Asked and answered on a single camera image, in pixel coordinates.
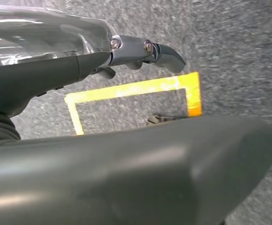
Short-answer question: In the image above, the dark round caster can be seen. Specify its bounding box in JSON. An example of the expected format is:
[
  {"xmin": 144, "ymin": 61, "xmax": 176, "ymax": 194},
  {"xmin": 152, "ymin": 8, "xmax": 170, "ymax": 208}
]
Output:
[{"xmin": 146, "ymin": 114, "xmax": 189, "ymax": 127}]

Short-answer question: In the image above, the yellow floor tape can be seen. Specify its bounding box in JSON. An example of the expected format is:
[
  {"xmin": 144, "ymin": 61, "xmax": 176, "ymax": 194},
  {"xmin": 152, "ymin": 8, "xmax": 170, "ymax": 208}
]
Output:
[{"xmin": 64, "ymin": 71, "xmax": 202, "ymax": 136}]

